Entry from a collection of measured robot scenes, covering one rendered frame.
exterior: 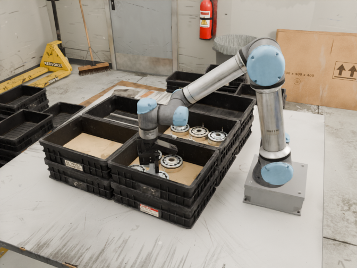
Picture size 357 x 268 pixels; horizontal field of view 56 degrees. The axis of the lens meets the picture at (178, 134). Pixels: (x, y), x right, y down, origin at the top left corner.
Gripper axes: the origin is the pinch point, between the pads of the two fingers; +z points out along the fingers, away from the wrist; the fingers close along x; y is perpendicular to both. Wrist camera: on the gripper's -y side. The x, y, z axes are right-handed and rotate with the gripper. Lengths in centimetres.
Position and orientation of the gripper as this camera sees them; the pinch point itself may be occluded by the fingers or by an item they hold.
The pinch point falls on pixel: (156, 174)
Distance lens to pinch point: 145.8
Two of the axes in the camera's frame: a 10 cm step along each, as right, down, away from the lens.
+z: 0.2, 8.6, 5.1
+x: 2.1, 4.9, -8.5
